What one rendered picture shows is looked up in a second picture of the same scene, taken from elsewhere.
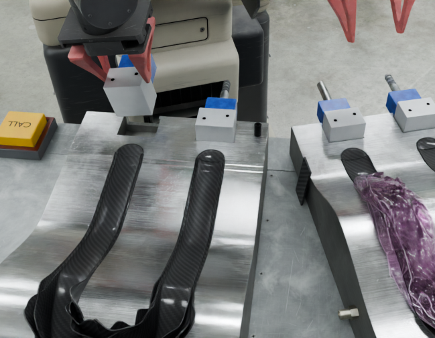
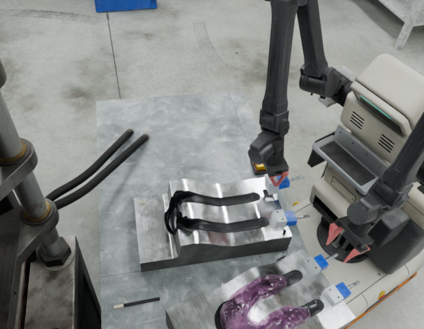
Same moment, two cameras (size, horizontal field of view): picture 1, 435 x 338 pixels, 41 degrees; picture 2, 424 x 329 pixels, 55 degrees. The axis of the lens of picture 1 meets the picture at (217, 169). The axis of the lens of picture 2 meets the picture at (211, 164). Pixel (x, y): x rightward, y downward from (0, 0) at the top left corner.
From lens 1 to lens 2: 85 cm
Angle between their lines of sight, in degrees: 43
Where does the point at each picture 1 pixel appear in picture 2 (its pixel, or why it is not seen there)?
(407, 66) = not seen: outside the picture
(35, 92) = not seen: hidden behind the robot
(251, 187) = (257, 238)
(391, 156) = (304, 289)
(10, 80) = not seen: hidden behind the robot
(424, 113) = (330, 296)
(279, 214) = (265, 259)
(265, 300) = (225, 264)
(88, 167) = (244, 187)
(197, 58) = (340, 205)
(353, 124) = (309, 268)
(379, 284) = (231, 288)
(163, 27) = (340, 184)
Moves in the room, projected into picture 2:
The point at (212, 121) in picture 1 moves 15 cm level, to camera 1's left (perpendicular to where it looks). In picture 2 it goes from (277, 215) to (257, 182)
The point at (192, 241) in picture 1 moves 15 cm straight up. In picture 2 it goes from (227, 228) to (231, 201)
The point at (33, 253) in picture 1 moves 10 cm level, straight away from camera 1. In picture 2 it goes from (201, 187) to (219, 171)
